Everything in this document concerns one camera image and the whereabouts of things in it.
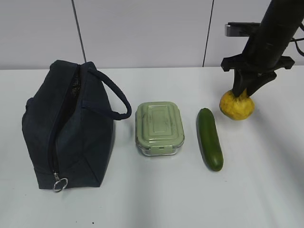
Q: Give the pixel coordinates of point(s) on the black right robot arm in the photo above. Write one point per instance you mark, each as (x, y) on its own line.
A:
(282, 19)

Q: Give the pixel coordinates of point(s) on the dark blue fabric lunch bag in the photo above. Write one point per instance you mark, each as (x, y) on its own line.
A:
(68, 125)

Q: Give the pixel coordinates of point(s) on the green cucumber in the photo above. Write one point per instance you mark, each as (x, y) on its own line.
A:
(209, 140)

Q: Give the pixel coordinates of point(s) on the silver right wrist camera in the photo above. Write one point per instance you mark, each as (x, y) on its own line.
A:
(240, 29)

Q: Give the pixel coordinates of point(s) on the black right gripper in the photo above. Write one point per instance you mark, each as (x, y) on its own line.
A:
(260, 55)

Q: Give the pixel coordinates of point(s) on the yellow squash gourd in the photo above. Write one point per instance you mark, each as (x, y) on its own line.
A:
(236, 108)

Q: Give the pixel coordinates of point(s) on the green lid glass food container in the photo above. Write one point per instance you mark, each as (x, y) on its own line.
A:
(158, 128)

